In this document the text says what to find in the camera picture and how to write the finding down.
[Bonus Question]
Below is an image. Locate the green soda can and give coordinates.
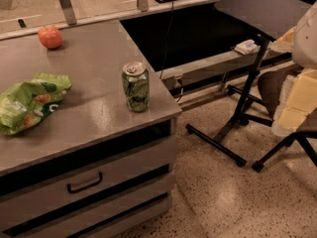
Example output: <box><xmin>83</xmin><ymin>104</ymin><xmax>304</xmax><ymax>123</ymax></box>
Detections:
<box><xmin>122</xmin><ymin>61</ymin><xmax>150</xmax><ymax>112</ymax></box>

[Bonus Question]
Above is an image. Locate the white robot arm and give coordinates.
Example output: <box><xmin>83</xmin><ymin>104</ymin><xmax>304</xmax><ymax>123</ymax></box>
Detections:
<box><xmin>271</xmin><ymin>2</ymin><xmax>317</xmax><ymax>136</ymax></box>

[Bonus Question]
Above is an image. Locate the grey drawer cabinet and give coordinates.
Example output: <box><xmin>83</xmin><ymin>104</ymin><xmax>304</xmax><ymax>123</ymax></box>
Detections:
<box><xmin>0</xmin><ymin>21</ymin><xmax>181</xmax><ymax>238</ymax></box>

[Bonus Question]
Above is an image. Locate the white box on ledge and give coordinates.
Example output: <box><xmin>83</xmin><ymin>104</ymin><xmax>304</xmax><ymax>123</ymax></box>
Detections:
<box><xmin>234</xmin><ymin>40</ymin><xmax>258</xmax><ymax>55</ymax></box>

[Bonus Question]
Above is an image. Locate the red apple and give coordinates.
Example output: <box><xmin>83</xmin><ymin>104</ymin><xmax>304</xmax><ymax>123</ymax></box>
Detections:
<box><xmin>38</xmin><ymin>26</ymin><xmax>62</xmax><ymax>50</ymax></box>

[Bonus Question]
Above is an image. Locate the green chip bag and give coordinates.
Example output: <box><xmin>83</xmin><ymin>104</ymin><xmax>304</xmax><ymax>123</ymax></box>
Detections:
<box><xmin>0</xmin><ymin>72</ymin><xmax>72</xmax><ymax>135</ymax></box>

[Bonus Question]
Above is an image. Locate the black folding table stand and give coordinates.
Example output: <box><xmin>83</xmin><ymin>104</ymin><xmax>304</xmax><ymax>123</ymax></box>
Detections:
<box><xmin>185</xmin><ymin>0</ymin><xmax>313</xmax><ymax>167</ymax></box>

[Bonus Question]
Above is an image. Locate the black hanging cable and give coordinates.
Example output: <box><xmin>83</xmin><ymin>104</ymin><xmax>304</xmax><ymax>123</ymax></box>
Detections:
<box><xmin>158</xmin><ymin>0</ymin><xmax>175</xmax><ymax>80</ymax></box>

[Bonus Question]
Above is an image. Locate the metal railing post left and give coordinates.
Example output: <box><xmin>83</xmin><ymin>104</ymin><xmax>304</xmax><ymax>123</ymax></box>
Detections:
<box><xmin>58</xmin><ymin>0</ymin><xmax>77</xmax><ymax>26</ymax></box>

